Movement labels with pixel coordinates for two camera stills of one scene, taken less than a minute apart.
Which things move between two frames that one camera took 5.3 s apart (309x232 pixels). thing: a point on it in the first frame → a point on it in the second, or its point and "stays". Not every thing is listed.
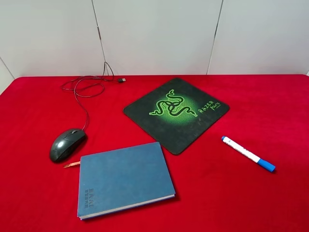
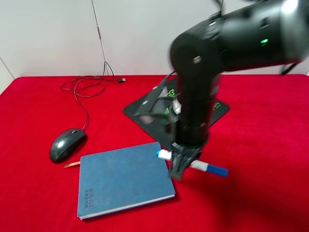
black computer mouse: (65, 142) stays
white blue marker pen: (264, 163) → (166, 154)
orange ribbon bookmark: (72, 164) stays
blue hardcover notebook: (118, 179) stays
